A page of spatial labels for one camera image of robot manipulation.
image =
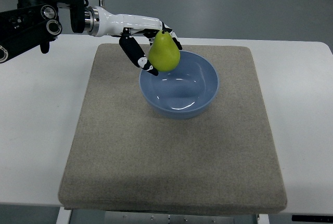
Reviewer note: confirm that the blue bowl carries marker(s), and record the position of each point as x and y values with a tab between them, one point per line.
184	92

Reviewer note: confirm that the grey felt mat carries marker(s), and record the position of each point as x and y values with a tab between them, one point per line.
127	157

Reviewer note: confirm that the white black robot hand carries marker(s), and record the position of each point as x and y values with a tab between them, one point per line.
99	22

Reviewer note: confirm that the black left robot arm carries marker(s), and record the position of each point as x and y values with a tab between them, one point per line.
36	23

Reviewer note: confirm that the green pear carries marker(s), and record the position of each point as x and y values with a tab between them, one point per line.
164	54

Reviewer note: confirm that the metal table frame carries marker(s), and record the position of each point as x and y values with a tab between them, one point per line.
128	217

